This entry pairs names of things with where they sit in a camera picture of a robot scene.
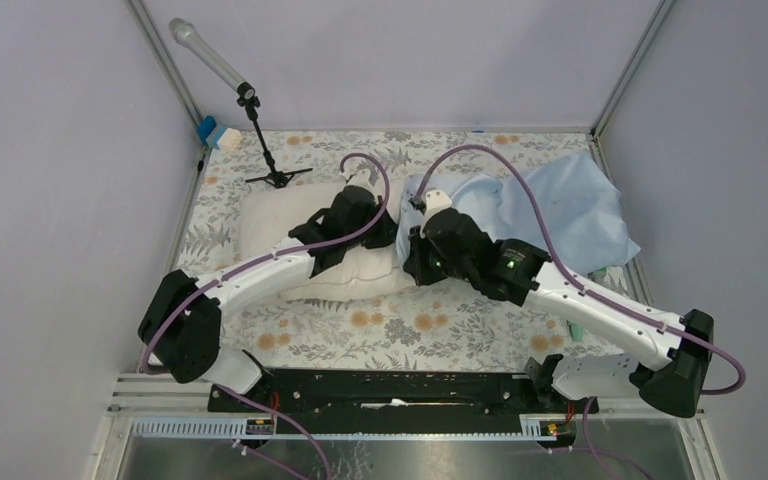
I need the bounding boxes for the black microphone tripod stand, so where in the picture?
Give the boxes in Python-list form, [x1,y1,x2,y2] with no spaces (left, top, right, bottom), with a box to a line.
[237,90,312,189]

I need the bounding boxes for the white pillow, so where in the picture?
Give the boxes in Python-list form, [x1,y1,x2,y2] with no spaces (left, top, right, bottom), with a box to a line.
[234,181,418,303]

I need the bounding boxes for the white slotted cable duct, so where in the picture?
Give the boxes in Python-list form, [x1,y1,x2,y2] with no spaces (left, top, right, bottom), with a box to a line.
[133,414,558,443]

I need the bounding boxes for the light blue pillowcase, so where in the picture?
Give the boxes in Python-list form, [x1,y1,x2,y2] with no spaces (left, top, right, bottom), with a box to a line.
[426,151,640,274]

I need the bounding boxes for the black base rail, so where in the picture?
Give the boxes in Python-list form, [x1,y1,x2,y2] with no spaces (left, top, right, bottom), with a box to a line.
[245,369,598,435]

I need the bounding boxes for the silver microphone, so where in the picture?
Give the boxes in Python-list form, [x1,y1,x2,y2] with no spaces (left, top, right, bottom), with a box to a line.
[169,18,256,102]

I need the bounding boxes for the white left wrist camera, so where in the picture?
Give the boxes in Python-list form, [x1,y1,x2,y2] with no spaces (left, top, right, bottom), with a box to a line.
[343,168,379,198]

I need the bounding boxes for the floral patterned bed sheet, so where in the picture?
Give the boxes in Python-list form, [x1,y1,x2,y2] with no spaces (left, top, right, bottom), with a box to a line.
[177,131,616,372]

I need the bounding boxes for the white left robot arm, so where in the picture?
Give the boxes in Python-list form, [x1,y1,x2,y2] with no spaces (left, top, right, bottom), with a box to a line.
[137,185,396,411]

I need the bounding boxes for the teal green cylindrical tool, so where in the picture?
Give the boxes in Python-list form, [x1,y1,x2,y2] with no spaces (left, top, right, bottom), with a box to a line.
[567,266,628,342]

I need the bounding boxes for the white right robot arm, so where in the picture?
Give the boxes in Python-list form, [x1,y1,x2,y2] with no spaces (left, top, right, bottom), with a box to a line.
[404,208,714,418]

